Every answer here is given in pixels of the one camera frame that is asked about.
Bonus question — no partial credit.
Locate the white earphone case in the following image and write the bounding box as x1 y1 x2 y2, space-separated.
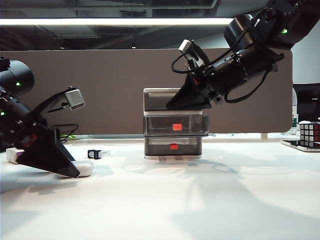
56 160 95 179

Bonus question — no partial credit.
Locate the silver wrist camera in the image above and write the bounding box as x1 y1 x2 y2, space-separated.
64 88 85 111
178 39 198 61

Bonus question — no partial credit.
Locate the thin black tangled cable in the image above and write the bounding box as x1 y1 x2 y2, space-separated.
51 124 80 145

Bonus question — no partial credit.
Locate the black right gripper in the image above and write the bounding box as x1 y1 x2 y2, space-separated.
165 63 226 111

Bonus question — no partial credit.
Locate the black right camera cable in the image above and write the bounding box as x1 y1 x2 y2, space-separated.
171 53 198 75

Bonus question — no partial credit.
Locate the white purple tissue pack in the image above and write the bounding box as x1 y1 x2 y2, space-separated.
6 147 26 165

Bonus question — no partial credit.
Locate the black office chair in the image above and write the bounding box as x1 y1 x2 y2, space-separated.
292 83 320 123

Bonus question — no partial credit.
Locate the black left camera bracket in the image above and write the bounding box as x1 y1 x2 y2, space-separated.
29 86 76 118

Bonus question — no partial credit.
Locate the small black binder clip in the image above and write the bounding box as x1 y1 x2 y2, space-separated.
87 149 113 160

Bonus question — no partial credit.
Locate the flat white tray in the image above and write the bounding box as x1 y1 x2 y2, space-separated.
281 139 320 153

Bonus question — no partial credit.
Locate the black camera bracket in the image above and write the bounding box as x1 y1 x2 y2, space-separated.
191 39 212 70
29 86 76 118

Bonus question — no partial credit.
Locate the grey three-drawer storage box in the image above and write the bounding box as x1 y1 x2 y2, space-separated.
142 87 204 161

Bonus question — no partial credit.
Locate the rubik's cube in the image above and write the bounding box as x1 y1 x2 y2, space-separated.
299 120 320 147

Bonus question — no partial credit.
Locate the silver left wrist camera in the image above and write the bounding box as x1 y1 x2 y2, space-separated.
64 88 85 111

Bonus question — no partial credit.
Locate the black right camera bracket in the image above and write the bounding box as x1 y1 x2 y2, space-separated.
191 39 212 70

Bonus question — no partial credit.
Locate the long ceiling light strip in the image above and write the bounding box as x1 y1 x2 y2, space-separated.
0 17 237 26

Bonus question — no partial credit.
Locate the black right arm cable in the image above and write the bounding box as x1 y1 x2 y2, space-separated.
224 52 286 104

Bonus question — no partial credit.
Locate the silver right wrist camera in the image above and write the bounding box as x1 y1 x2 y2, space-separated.
178 39 198 61

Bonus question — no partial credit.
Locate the brown desk partition panel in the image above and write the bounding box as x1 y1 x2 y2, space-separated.
0 48 294 135

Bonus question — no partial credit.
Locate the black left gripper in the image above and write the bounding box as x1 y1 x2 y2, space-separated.
13 115 81 179

